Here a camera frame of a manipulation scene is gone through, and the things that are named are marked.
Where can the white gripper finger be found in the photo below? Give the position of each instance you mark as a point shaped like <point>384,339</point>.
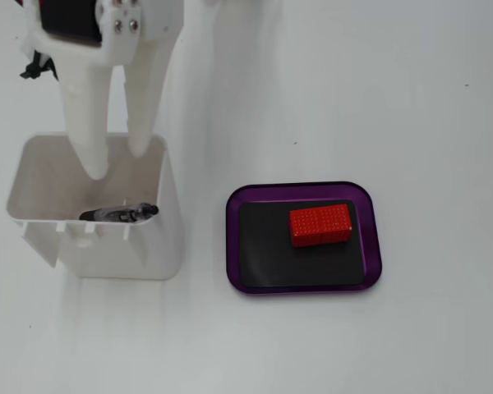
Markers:
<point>86,115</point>
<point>148,82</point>

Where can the red perforated block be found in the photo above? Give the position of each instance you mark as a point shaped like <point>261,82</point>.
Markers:
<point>318,227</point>

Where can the white plastic pen holder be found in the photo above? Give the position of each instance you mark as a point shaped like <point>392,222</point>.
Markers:
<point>119,254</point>

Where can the purple metal tray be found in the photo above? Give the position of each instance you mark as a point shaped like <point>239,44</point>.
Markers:
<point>234,205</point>

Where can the black tray mat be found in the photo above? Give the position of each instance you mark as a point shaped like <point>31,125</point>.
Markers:
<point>271,262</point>

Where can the clear black ballpoint pen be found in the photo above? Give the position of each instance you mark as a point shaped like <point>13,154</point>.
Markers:
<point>119,213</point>

